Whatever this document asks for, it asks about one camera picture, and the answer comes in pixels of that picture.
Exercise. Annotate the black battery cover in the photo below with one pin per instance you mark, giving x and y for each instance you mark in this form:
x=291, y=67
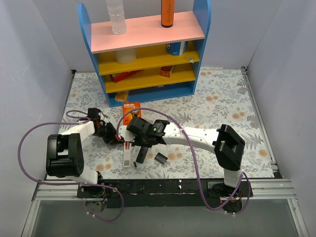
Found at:
x=161, y=158

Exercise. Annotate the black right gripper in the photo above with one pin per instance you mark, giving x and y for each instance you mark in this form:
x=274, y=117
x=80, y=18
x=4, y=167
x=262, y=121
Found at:
x=139, y=142

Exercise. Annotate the orange cologne bottle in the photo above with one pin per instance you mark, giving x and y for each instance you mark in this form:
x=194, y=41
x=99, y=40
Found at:
x=167, y=13

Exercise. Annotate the clear plastic bottle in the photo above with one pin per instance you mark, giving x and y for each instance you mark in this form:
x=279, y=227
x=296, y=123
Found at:
x=117, y=17

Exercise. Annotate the blue white can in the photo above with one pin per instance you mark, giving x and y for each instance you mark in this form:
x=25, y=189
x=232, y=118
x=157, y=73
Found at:
x=176, y=48

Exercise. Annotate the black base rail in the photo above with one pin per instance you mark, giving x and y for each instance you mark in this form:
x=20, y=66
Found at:
x=170, y=192

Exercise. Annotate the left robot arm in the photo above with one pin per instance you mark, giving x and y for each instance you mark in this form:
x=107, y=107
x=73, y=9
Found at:
x=64, y=157

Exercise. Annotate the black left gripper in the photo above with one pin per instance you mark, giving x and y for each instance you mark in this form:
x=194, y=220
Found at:
x=111, y=138

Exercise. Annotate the white cup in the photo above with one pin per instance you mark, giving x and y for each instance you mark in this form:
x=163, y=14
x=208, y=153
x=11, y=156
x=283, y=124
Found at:
x=126, y=56

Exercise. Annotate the orange razor box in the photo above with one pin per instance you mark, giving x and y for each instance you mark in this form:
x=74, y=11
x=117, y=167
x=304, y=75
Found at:
x=131, y=110

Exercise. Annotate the red box on shelf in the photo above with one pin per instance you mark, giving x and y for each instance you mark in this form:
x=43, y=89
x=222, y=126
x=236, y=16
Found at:
x=121, y=76

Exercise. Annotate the black remote control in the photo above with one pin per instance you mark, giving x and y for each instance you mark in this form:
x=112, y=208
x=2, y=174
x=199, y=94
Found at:
x=142, y=155

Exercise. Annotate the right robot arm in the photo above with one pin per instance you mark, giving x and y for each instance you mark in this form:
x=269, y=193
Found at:
x=224, y=142

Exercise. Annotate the orange box on shelf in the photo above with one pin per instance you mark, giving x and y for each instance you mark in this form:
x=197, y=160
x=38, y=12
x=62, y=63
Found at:
x=166, y=71

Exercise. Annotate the blue shelf unit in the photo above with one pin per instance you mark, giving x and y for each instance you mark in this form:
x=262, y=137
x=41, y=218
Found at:
x=149, y=37

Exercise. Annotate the aluminium frame rail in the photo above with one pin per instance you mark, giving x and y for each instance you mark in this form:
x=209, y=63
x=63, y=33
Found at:
x=164, y=208

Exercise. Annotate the yellow packet on shelf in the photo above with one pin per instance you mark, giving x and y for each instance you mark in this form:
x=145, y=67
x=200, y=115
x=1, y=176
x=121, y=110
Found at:
x=122, y=96

